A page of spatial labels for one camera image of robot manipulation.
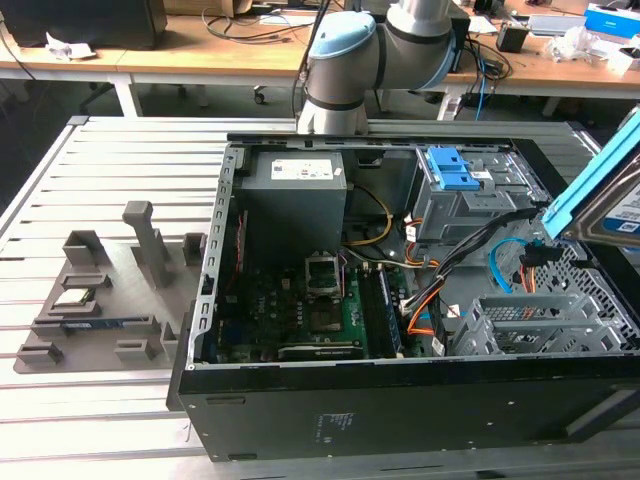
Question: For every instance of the hard disk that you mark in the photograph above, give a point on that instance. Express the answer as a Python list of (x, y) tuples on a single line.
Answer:
[(615, 210)]

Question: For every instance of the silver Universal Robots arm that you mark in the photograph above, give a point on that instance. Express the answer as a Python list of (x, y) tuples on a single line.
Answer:
[(350, 60)]

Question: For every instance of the grey disk bay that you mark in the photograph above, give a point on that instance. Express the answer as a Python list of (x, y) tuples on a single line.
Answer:
[(525, 312)]

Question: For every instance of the grey power supply unit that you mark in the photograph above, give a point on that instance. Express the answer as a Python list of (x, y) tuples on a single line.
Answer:
[(290, 210)]

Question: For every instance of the locking lever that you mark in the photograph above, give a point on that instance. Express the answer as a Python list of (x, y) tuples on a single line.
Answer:
[(344, 280)]

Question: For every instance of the CPU socket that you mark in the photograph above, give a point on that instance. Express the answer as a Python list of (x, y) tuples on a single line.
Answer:
[(326, 320)]

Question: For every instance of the green motherboard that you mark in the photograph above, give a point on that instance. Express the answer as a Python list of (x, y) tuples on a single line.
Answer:
[(270, 310)]

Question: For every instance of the black RAM slot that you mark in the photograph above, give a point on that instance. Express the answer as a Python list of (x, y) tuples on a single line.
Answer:
[(378, 320), (366, 315)]

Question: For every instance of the installed RAM stick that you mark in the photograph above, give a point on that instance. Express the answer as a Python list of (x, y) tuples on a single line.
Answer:
[(390, 310)]

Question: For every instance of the black graphics card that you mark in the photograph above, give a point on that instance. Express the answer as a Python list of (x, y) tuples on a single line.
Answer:
[(320, 351)]

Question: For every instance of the grey drive cage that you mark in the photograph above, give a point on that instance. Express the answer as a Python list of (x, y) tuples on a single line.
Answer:
[(450, 215)]

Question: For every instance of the blue drive carrier latches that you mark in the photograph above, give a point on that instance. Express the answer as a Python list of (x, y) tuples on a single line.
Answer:
[(450, 165)]

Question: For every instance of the black chair caster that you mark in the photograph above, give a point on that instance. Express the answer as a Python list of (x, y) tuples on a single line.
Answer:
[(259, 96)]

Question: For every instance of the white power strip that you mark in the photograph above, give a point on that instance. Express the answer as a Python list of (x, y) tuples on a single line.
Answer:
[(450, 107)]

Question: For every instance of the black open PC case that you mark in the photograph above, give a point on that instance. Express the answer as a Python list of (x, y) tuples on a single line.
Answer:
[(400, 420)]

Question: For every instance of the grey parts rack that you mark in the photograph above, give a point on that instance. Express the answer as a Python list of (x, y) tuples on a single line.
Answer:
[(125, 310)]

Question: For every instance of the blue RAM stick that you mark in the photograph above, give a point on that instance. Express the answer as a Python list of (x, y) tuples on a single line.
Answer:
[(90, 325)]

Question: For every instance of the wooden desk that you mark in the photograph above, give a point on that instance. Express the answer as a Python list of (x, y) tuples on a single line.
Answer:
[(150, 55), (550, 70)]

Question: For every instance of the silver CPU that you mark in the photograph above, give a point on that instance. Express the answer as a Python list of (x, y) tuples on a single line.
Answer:
[(72, 297)]

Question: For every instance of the small black box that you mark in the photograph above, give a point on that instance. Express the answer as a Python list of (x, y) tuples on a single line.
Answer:
[(512, 39)]

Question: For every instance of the flat grey box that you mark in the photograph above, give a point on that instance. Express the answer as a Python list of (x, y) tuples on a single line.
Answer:
[(555, 25)]

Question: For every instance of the large black box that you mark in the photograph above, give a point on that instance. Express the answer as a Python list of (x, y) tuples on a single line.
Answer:
[(85, 25)]

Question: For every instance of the crumpled white paper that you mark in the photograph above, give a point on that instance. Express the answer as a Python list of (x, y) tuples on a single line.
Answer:
[(65, 47)]

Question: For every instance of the clear plastic bag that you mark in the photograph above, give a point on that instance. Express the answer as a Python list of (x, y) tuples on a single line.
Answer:
[(575, 45)]

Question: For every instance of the blue cardboard box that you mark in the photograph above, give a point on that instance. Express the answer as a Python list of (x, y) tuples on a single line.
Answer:
[(607, 20)]

